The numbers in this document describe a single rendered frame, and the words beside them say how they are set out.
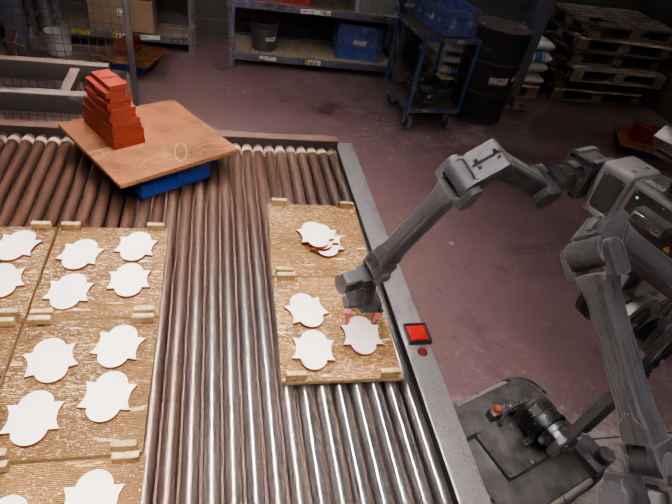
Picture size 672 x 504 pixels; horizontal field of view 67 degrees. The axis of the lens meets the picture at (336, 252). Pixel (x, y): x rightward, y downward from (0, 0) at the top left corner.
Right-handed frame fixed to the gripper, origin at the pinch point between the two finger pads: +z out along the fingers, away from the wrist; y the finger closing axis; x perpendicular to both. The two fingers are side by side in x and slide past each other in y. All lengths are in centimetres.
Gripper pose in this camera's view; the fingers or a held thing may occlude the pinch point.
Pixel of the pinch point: (359, 321)
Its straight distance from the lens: 159.1
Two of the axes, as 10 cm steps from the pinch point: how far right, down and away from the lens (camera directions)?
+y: -9.8, -0.2, -1.9
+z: -1.2, 8.3, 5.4
